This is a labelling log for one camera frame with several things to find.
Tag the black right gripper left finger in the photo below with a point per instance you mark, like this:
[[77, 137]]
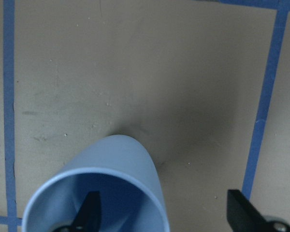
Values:
[[88, 218]]

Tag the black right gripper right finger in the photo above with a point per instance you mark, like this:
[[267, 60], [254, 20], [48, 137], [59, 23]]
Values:
[[242, 216]]

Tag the blue cup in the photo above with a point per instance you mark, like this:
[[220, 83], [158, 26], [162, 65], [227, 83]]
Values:
[[122, 171]]

